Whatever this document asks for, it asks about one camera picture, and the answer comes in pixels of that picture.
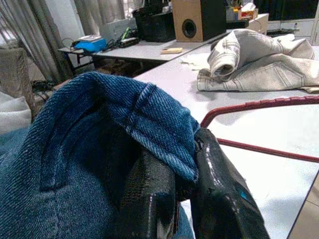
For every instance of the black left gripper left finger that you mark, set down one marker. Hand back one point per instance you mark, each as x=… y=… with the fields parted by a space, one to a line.
x=149 y=201

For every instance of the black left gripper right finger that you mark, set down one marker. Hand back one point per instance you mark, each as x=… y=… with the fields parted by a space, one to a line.
x=219 y=189

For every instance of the blue denim jeans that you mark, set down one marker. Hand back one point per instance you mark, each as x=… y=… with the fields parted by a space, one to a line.
x=74 y=149

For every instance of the light grey jeans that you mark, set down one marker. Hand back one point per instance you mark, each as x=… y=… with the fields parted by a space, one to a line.
x=261 y=72

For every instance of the cream remote control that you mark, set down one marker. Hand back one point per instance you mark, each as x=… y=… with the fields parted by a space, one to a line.
x=172 y=50

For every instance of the cream trousers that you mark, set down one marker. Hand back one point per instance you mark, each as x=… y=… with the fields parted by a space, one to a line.
x=299 y=47

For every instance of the blue device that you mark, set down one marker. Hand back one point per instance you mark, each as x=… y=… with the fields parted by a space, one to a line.
x=92 y=44

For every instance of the wooden black speaker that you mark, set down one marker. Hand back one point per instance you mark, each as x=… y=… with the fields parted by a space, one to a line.
x=189 y=25

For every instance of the black storage box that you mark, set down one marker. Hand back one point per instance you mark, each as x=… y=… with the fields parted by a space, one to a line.
x=154 y=27

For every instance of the orange tissue box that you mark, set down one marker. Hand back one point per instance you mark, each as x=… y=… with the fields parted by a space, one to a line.
x=246 y=11

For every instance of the beige grey curtain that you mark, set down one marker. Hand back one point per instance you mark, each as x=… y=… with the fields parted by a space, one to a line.
x=45 y=37

